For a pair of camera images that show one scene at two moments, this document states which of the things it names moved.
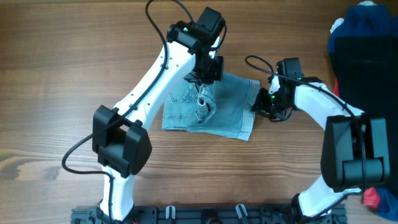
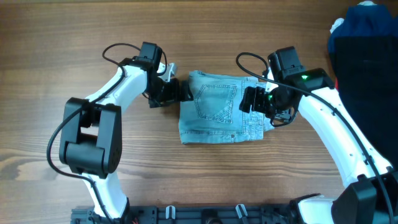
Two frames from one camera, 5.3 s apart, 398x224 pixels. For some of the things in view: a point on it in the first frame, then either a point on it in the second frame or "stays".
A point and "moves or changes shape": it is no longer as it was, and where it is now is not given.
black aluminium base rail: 206,214 stays
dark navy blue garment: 365,20 stays
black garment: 367,70 stays
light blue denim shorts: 223,107 moves or changes shape
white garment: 340,20 stays
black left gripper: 217,64 -> 171,94
